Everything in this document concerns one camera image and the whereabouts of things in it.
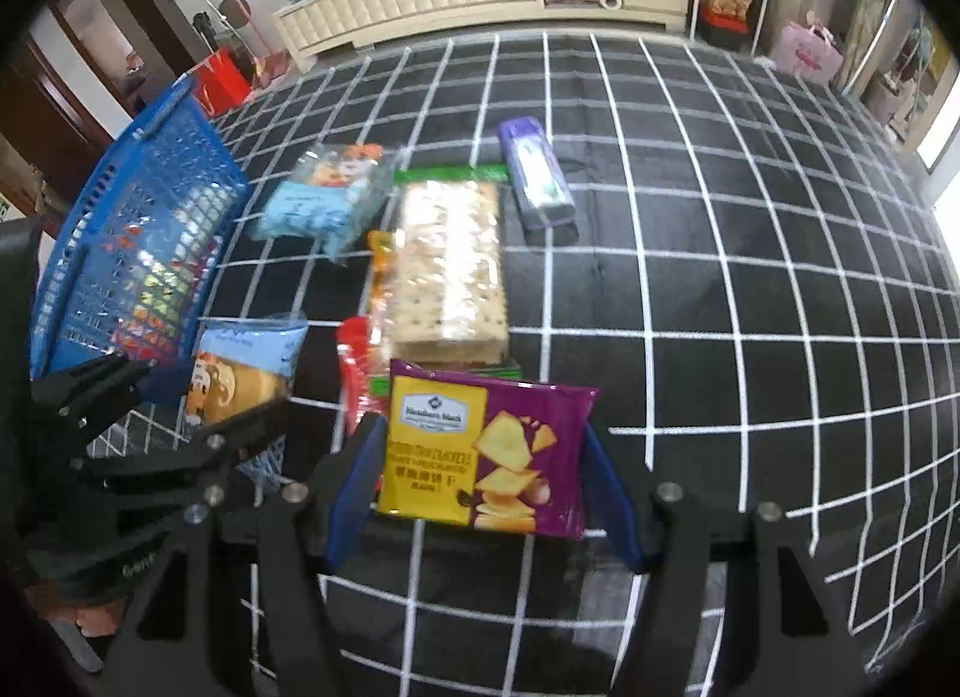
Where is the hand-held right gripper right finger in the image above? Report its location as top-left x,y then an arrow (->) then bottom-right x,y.
581,423 -> 871,697

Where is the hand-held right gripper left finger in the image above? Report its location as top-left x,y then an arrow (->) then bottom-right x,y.
97,412 -> 387,697

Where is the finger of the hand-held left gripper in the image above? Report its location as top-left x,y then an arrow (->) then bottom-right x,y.
71,397 -> 290,495
34,350 -> 197,435

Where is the light blue labelled cake packet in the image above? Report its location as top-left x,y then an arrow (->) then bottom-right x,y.
184,318 -> 308,428

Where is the red snack packet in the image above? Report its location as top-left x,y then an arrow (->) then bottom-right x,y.
336,316 -> 391,435

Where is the purple yellow chips packet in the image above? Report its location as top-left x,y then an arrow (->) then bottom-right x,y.
375,359 -> 599,540

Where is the blue plastic basket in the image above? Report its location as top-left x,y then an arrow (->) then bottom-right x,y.
30,77 -> 252,379

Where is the orange yellow snack packet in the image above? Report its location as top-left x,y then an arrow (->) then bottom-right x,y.
366,230 -> 398,338

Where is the green ended cracker packet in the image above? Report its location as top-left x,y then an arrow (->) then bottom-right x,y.
390,164 -> 526,377

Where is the light blue bear cake packet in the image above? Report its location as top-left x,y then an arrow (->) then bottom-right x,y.
259,142 -> 398,263

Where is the purple snack packet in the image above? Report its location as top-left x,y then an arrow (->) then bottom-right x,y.
497,115 -> 577,231

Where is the black white checkered tablecloth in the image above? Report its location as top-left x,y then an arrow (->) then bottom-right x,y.
82,29 -> 950,697

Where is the red paper bag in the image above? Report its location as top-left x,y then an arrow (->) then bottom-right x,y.
187,47 -> 252,116

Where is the pink bag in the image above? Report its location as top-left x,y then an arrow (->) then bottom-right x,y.
770,13 -> 845,86

